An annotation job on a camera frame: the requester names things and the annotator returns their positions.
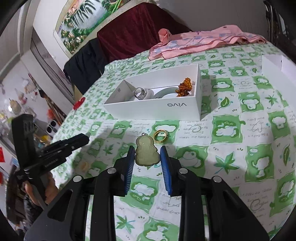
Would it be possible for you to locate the large green jade bangle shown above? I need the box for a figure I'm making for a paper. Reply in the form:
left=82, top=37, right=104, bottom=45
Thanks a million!
left=154, top=88, right=179, bottom=100

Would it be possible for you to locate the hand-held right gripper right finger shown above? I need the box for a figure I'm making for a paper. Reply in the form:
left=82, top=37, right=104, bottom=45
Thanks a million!
left=160, top=146, right=270, bottom=241

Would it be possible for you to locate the waterfall landscape wall painting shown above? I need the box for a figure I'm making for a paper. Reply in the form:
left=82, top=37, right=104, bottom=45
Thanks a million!
left=54, top=0, right=148, bottom=55

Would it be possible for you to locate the white printed cardboard box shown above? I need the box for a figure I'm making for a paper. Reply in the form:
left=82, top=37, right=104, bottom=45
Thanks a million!
left=103, top=64, right=202, bottom=121

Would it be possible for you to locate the black folding chair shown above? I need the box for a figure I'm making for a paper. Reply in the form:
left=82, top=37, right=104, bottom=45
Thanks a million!
left=264, top=0, right=296, bottom=55

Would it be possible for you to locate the amber bead cluster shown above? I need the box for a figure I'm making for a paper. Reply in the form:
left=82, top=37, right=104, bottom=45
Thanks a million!
left=174, top=77, right=192, bottom=98

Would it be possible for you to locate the dark red velvet cloth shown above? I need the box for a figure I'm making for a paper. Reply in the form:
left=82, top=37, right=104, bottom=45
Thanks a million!
left=97, top=3, right=192, bottom=63

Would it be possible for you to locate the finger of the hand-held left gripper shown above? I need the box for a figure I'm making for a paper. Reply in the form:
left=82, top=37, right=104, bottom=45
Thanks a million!
left=38, top=142, right=89, bottom=161
left=50, top=134, right=90, bottom=149

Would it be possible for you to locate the person's left hand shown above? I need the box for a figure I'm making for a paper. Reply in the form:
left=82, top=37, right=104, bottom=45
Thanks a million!
left=24, top=173, right=57, bottom=205

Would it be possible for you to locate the jade buddha pendant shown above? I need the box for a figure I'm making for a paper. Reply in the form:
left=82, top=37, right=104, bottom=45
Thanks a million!
left=134, top=133, right=160, bottom=167

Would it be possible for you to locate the black jacket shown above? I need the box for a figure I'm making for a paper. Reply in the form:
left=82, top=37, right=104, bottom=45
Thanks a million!
left=63, top=38, right=109, bottom=95

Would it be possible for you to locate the gold ring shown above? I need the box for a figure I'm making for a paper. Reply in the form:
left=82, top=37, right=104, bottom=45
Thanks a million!
left=154, top=130, right=170, bottom=143

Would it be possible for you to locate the pink floral cloth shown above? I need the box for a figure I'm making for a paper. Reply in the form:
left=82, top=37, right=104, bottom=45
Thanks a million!
left=148, top=26, right=267, bottom=61

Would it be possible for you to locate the person's left forearm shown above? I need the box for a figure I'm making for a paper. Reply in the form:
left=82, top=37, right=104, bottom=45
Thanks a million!
left=7, top=192, right=47, bottom=232

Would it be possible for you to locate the plain white box lid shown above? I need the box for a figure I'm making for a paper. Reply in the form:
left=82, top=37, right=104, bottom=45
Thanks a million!
left=261, top=54, right=296, bottom=93

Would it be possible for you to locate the wide silver ring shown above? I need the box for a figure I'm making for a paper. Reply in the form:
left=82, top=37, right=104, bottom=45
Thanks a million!
left=134, top=87, right=147, bottom=100

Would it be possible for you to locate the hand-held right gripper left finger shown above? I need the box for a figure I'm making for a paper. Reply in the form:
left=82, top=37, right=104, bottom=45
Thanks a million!
left=24, top=146, right=136, bottom=241

